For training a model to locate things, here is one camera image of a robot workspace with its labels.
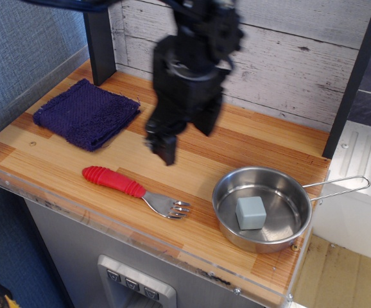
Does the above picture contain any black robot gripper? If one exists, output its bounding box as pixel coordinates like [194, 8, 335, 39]
[145, 35, 230, 166]

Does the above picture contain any grey square block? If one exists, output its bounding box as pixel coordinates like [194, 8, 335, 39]
[236, 196, 266, 230]

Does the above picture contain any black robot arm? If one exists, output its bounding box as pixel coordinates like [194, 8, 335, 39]
[145, 1, 244, 166]

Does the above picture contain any purple folded cloth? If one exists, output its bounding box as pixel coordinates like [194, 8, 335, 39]
[33, 78, 140, 151]

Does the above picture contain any small steel pan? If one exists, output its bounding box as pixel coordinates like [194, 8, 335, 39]
[211, 165, 371, 254]

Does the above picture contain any silver button panel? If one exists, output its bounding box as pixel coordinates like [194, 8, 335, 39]
[98, 255, 177, 307]

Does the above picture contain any yellow object bottom left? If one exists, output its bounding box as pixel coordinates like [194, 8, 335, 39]
[0, 287, 21, 308]

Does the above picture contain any red handled metal fork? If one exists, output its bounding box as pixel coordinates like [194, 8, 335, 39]
[82, 166, 190, 219]

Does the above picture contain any black left post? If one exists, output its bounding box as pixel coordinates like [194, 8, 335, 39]
[83, 10, 116, 86]

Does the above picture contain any black post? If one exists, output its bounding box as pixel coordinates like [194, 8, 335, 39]
[322, 17, 371, 159]
[83, 10, 116, 86]

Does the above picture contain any black right post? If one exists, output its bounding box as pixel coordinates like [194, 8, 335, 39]
[322, 17, 371, 159]

